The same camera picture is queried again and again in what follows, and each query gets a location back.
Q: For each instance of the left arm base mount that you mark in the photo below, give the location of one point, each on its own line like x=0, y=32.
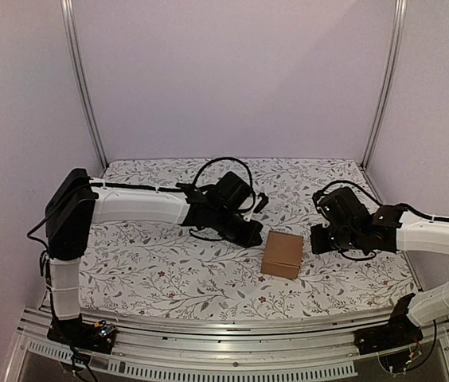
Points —
x=97, y=336

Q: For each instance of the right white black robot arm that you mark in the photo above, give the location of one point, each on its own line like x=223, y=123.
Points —
x=350, y=226

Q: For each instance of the left aluminium frame post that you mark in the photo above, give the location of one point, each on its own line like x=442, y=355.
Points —
x=70, y=29

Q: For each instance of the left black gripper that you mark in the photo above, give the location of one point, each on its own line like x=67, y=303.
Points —
x=247, y=240

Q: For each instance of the brown cardboard box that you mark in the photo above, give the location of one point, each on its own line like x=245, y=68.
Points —
x=282, y=255

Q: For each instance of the floral patterned table mat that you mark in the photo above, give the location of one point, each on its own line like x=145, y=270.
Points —
x=159, y=270

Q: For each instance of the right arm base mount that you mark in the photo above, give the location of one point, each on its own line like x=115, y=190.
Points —
x=396, y=332

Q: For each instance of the front aluminium rail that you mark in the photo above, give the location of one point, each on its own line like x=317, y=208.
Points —
x=158, y=349

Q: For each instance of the aluminium frame post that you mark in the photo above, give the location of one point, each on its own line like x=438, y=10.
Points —
x=70, y=29
x=386, y=83

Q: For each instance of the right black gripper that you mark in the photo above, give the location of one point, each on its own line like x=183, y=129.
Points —
x=321, y=239

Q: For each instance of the right aluminium frame post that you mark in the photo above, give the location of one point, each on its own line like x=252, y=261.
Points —
x=386, y=83

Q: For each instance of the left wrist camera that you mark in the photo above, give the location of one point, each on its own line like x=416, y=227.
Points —
x=261, y=201

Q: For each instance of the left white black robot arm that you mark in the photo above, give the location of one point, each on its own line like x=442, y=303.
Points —
x=225, y=207

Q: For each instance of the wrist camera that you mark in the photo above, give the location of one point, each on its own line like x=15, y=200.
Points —
x=316, y=198
x=261, y=201

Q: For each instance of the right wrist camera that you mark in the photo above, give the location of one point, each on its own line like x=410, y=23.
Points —
x=316, y=198

